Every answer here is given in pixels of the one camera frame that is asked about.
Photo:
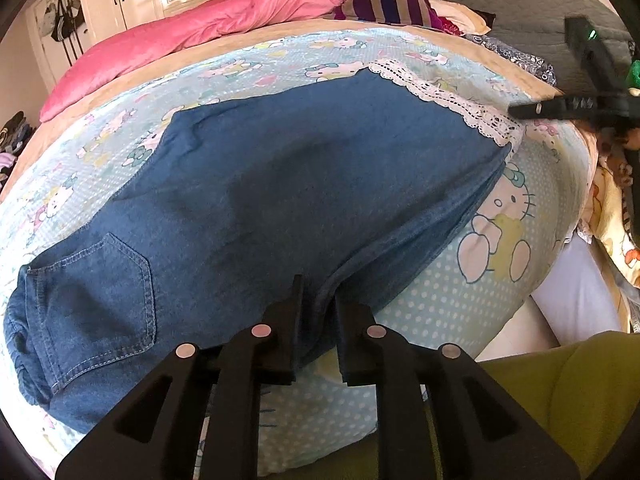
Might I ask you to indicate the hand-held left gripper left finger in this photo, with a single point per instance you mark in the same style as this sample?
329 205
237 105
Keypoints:
287 332

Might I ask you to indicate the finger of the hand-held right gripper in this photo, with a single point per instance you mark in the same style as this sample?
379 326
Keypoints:
550 108

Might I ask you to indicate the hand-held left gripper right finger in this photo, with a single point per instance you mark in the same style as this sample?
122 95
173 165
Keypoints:
350 347

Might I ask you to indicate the blue denim jeans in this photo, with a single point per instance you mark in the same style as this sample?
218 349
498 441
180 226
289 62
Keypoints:
280 185

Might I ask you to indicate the dark blue patterned cloth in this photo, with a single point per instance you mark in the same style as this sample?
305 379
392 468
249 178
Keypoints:
520 57

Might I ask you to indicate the grey padded headboard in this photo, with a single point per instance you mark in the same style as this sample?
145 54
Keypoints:
525 0

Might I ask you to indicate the cartoon cat printed bedsheet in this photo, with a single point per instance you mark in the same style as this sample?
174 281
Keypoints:
450 290

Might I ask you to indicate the yellow cartoon printed pillow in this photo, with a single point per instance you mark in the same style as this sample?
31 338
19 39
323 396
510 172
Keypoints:
617 210

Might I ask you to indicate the cream pillow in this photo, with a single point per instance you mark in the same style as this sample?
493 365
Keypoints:
462 17

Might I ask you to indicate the pale lavender cloth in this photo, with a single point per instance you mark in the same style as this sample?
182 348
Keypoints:
575 290

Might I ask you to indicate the person's green fleece top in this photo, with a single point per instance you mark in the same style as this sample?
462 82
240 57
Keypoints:
550 390

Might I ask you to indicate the pink quilt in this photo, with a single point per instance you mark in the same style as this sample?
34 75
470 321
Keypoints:
165 35

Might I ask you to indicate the pile of shoes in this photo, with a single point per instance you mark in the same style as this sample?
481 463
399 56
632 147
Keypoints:
14 137

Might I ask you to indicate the hanging black and white bags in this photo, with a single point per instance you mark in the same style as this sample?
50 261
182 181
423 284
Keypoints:
64 22

